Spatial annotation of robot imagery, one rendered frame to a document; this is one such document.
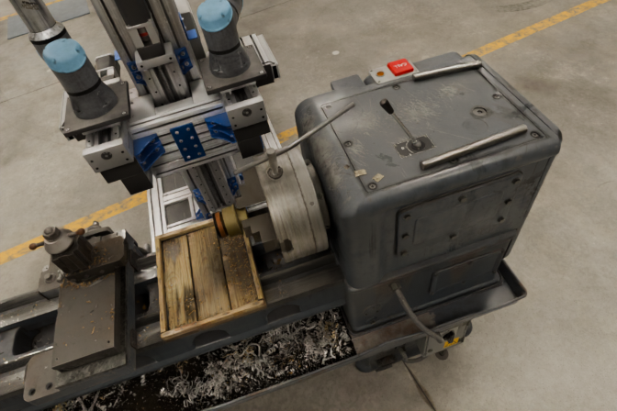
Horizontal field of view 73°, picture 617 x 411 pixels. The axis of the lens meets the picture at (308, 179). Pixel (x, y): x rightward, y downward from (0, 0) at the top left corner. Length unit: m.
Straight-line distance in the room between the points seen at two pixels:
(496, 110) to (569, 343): 1.37
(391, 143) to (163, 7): 0.98
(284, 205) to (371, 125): 0.32
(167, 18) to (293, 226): 0.95
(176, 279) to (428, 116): 0.89
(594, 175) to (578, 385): 1.25
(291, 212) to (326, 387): 1.19
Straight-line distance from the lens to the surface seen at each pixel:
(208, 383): 1.56
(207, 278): 1.35
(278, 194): 1.03
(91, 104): 1.60
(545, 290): 2.39
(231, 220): 1.15
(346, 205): 0.96
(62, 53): 1.55
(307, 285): 1.29
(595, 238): 2.66
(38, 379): 1.44
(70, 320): 1.38
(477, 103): 1.21
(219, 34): 1.49
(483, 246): 1.38
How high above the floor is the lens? 2.00
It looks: 48 degrees down
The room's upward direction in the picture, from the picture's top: 10 degrees counter-clockwise
